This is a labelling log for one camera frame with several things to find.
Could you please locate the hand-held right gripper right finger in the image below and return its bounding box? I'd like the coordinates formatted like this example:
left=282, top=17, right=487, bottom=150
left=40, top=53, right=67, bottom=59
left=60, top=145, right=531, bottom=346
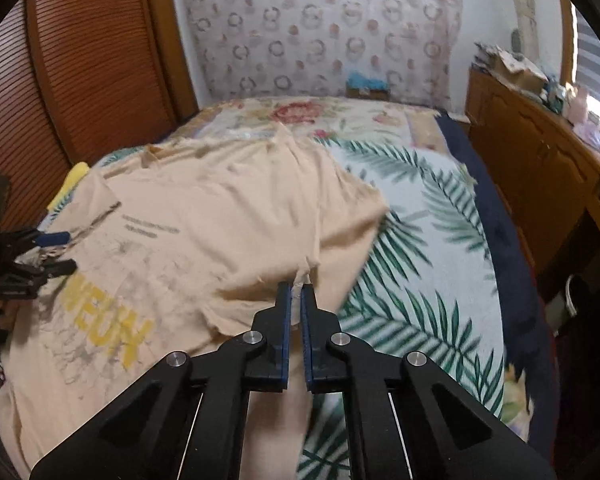
left=300, top=284, right=558, bottom=480

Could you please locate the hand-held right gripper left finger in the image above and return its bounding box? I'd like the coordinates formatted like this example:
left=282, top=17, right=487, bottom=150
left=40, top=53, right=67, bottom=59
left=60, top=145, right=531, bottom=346
left=30, top=281, right=292, bottom=480

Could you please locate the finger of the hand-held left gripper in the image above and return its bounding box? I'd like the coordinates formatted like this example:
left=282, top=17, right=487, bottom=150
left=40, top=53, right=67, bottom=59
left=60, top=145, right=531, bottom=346
left=7, top=229, right=72, bottom=252
left=0, top=258, right=79, bottom=297

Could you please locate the beige printed t-shirt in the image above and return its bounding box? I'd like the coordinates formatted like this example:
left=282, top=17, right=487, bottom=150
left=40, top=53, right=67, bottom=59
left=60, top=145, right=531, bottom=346
left=0, top=127, right=391, bottom=480

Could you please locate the yellow cloth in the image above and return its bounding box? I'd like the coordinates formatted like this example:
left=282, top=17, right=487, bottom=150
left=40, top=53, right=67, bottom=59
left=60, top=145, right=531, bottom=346
left=47, top=161, right=91, bottom=211

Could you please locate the palm leaf print blanket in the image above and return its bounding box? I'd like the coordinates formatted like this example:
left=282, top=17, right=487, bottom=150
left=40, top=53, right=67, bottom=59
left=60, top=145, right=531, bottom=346
left=40, top=132, right=506, bottom=480

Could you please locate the wooden louvered wardrobe door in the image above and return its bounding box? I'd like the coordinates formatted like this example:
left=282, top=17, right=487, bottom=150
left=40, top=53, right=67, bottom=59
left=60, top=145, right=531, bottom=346
left=0, top=0, right=198, bottom=231

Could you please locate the floral bed sheet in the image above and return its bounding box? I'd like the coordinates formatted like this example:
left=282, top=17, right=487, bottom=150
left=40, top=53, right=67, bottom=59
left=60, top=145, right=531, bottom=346
left=172, top=97, right=448, bottom=151

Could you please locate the navy blue bed sheet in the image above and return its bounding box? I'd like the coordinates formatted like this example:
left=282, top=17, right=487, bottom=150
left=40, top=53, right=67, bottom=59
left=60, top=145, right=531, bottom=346
left=437, top=110, right=556, bottom=461

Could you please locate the cardboard box with blue contents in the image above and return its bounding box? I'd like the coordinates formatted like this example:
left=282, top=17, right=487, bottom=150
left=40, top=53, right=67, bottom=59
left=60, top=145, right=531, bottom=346
left=346, top=72, right=392, bottom=100

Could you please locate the wooden sideboard cabinet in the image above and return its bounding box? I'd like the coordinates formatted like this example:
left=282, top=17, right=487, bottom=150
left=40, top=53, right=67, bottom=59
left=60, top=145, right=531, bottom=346
left=465, top=67, right=600, bottom=281

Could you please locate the open cardboard box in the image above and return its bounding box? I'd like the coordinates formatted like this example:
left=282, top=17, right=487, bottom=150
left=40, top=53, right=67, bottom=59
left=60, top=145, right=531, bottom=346
left=490, top=52, right=548, bottom=93

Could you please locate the pale purple bowl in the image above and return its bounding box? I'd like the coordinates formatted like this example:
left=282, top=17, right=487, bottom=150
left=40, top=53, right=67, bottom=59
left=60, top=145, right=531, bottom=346
left=572, top=121, right=600, bottom=147

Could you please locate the white lace curtain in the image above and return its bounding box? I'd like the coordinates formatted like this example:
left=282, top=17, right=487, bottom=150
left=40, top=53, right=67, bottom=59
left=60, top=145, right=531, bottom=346
left=500, top=0, right=538, bottom=56

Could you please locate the striped window blind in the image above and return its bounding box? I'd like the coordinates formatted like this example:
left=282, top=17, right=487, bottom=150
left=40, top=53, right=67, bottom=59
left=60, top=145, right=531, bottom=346
left=572, top=5, right=600, bottom=126

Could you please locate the white cable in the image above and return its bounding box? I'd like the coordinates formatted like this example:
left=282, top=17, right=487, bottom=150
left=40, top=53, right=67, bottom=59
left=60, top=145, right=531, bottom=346
left=564, top=274, right=579, bottom=317

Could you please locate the ring patterned wall cloth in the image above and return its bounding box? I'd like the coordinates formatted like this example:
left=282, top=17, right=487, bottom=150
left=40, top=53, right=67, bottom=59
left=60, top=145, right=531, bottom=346
left=172, top=0, right=463, bottom=106

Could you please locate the wooden window frame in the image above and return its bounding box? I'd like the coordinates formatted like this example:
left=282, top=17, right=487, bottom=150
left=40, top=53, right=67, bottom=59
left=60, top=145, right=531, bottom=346
left=557, top=0, right=579, bottom=86

